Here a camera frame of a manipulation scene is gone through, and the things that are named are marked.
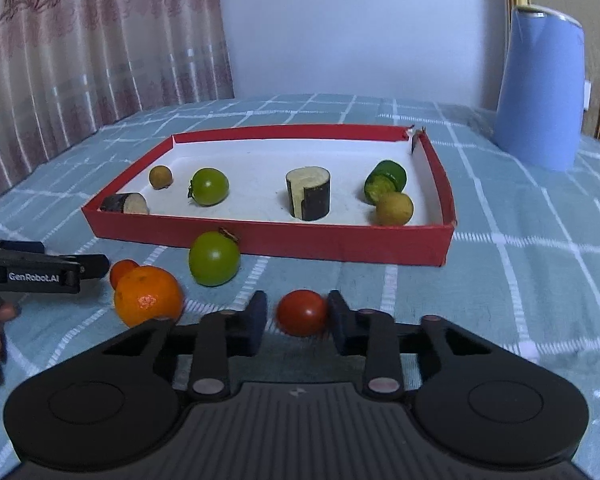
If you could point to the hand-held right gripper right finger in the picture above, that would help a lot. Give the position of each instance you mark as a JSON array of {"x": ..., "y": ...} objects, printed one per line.
[{"x": 339, "y": 320}]

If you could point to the yellow-brown longan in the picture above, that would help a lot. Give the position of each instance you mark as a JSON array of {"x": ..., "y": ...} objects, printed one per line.
[
  {"x": 160, "y": 177},
  {"x": 394, "y": 208}
]

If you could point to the small pale eggplant chunk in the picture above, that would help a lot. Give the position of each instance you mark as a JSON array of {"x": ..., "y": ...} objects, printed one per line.
[{"x": 130, "y": 204}]

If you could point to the pink patterned curtain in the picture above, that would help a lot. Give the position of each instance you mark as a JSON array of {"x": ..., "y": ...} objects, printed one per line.
[{"x": 80, "y": 60}]

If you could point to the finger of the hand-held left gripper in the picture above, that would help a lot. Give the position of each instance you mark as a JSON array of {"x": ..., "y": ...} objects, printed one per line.
[
  {"x": 95, "y": 264},
  {"x": 10, "y": 246}
]

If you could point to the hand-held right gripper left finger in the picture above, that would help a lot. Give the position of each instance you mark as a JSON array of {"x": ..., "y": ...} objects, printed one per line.
[{"x": 257, "y": 320}]

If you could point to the large dark eggplant chunk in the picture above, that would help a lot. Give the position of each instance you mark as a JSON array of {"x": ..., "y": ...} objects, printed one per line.
[{"x": 310, "y": 195}]

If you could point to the blue plastic jug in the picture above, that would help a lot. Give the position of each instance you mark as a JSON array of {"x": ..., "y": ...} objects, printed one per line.
[{"x": 535, "y": 90}]

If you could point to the orange mandarin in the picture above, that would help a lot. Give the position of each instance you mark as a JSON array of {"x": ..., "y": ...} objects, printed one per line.
[{"x": 147, "y": 295}]

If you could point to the green tomato with dark calyx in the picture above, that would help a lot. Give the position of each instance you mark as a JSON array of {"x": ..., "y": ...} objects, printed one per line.
[{"x": 210, "y": 186}]

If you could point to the green tomato with brown stem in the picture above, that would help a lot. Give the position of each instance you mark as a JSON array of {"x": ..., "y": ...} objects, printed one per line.
[{"x": 214, "y": 258}]

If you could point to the red shallow cardboard box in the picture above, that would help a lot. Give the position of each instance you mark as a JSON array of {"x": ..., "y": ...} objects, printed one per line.
[{"x": 260, "y": 165}]

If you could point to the teal checked tablecloth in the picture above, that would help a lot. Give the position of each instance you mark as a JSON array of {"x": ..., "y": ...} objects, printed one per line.
[{"x": 505, "y": 280}]

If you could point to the small red tomato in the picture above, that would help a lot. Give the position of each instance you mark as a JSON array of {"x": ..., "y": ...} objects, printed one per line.
[{"x": 121, "y": 270}]

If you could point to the large red tomato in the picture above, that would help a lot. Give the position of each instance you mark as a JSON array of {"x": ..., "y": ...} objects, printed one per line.
[{"x": 302, "y": 312}]

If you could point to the green pepper piece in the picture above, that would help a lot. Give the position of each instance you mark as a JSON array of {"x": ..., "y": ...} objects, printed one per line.
[{"x": 382, "y": 180}]

